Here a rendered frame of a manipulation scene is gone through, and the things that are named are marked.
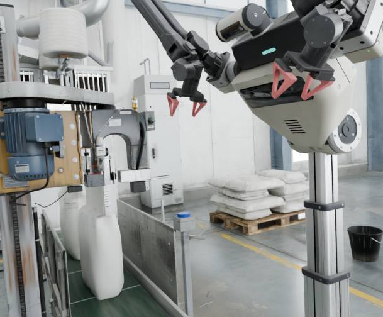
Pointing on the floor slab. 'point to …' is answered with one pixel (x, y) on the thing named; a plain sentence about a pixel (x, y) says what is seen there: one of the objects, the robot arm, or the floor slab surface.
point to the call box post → (187, 273)
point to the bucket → (365, 242)
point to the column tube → (31, 300)
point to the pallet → (282, 219)
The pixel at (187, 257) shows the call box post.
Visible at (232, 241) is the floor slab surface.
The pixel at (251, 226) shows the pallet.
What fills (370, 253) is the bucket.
